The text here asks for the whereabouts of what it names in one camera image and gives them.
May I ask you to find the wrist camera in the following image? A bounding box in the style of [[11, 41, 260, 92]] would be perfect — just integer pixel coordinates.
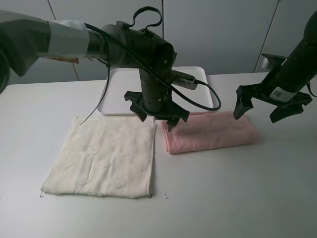
[[262, 54, 287, 70], [171, 70, 198, 90]]

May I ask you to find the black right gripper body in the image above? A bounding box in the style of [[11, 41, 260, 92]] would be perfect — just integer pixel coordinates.
[[236, 58, 313, 108]]

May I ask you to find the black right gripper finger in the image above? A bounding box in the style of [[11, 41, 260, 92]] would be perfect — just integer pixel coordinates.
[[269, 105, 304, 123], [233, 96, 253, 119]]

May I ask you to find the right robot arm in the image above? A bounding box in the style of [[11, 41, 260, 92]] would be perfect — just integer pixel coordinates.
[[233, 14, 317, 123]]

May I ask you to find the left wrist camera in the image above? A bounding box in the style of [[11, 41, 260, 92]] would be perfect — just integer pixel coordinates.
[[171, 70, 198, 90]]

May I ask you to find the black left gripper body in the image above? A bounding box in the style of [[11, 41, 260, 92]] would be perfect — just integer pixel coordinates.
[[124, 69, 189, 121]]

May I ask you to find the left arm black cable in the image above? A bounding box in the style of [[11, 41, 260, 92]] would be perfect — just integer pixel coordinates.
[[79, 6, 221, 126]]

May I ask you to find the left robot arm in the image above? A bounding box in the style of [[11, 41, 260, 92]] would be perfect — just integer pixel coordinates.
[[0, 10, 189, 129]]

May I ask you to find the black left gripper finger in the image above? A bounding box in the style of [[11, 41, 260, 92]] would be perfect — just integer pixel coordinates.
[[166, 118, 180, 132], [130, 104, 147, 122]]

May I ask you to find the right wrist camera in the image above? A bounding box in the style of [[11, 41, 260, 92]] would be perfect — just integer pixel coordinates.
[[262, 54, 287, 70]]

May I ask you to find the white plastic tray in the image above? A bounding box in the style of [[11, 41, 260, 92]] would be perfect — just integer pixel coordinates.
[[97, 66, 218, 116]]

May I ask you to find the pink towel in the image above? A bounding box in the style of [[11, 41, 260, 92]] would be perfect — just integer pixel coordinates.
[[161, 111, 259, 154]]

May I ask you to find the cream white towel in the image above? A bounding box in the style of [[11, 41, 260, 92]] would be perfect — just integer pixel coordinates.
[[41, 116, 157, 198]]

